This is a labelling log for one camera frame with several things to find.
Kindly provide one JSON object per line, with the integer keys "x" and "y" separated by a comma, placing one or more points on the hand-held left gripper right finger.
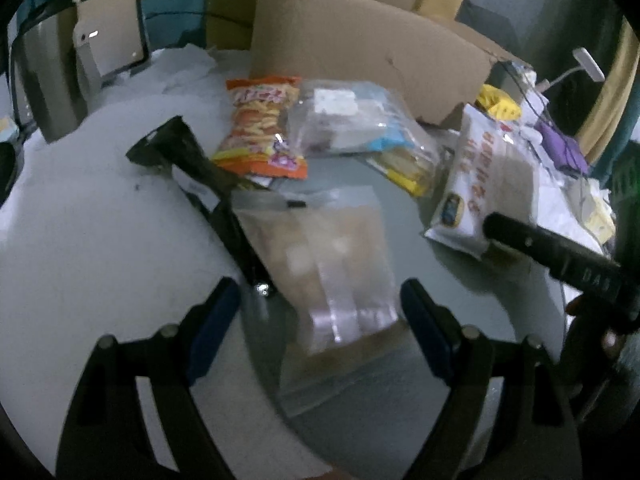
{"x": 425, "y": 330}

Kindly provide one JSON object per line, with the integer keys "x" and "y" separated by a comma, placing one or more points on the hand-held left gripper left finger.
{"x": 215, "y": 325}

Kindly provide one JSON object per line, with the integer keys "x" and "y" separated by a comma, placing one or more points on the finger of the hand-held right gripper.
{"x": 520, "y": 245}

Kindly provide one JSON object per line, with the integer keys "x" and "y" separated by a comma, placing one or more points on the white snack packet red print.
{"x": 495, "y": 175}

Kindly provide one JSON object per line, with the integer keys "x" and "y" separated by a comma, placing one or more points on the clear bag of biscuits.
{"x": 325, "y": 260}

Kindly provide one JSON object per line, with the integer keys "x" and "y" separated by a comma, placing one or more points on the black snack packet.
{"x": 175, "y": 145}

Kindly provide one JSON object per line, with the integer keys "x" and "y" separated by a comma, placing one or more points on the orange snack packet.
{"x": 260, "y": 120}

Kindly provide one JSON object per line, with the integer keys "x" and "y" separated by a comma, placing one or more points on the clear bag of snacks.
{"x": 350, "y": 120}

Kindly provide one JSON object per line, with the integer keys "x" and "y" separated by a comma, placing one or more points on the cardboard box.
{"x": 360, "y": 40}

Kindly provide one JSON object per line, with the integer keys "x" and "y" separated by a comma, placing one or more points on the yellow tissue pack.
{"x": 600, "y": 215}

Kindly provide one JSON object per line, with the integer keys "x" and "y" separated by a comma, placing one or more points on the grey round mat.
{"x": 410, "y": 230}

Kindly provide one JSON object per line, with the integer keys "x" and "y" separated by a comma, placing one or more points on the purple cloth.
{"x": 562, "y": 147}

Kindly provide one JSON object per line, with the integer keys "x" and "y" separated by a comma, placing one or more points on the yellow crumpled bag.
{"x": 497, "y": 105}

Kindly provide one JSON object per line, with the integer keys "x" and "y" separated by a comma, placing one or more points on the white desk lamp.
{"x": 590, "y": 62}

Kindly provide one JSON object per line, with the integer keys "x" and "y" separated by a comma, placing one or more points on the steel tumbler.
{"x": 50, "y": 75}

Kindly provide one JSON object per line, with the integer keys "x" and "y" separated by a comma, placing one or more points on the tablet with grey case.
{"x": 115, "y": 30}

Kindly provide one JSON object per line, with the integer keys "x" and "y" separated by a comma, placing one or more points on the teal curtain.
{"x": 170, "y": 10}

